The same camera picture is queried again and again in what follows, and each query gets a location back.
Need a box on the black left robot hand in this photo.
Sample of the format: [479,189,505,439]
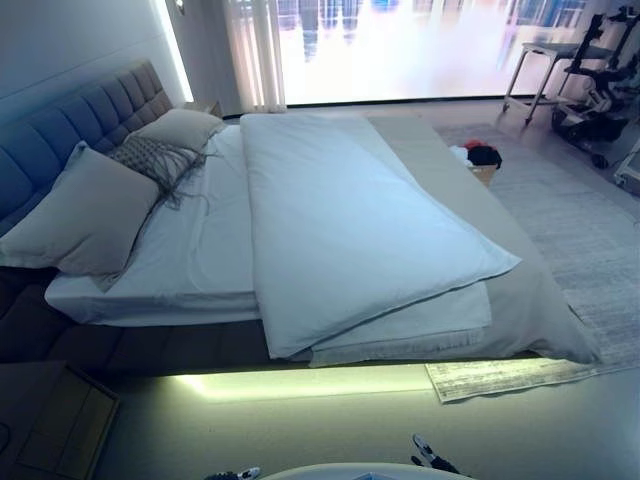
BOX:
[203,466,262,480]

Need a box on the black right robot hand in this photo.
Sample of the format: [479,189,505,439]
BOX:
[409,433,447,469]

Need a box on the white duvet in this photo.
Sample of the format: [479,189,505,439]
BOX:
[239,113,524,361]

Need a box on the white fitted bed sheet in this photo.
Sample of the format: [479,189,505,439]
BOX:
[44,123,261,325]

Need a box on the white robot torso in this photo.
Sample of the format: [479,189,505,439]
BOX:
[267,462,444,480]

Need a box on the wooden nightstand with drawers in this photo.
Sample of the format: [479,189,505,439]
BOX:
[0,359,121,480]

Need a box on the pale grey rug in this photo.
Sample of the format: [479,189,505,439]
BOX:
[424,122,640,406]

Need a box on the large beige pillow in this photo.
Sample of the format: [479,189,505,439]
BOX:
[0,141,161,281]

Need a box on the black garment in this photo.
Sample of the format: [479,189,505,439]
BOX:
[469,145,503,168]

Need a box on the patterned fringed cushion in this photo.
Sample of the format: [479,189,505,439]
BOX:
[108,133,211,211]

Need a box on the white equipment case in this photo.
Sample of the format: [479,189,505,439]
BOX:
[614,144,640,189]

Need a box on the small beige pillow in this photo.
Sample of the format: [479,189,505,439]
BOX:
[132,108,226,154]

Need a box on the small wooden bedside table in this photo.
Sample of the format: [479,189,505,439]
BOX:
[183,101,222,119]

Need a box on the black wheeled machine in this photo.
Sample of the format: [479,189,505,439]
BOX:
[552,12,639,169]

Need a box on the grey tufted headboard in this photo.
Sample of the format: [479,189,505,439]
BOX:
[0,58,176,236]

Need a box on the large bright city window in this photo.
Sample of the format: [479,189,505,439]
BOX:
[277,0,640,109]

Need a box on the white sheer curtain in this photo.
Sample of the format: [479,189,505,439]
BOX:
[219,0,287,114]

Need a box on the metal frame table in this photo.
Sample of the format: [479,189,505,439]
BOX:
[502,41,584,126]

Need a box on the vertical wall light strip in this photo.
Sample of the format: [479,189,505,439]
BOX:
[149,0,195,104]

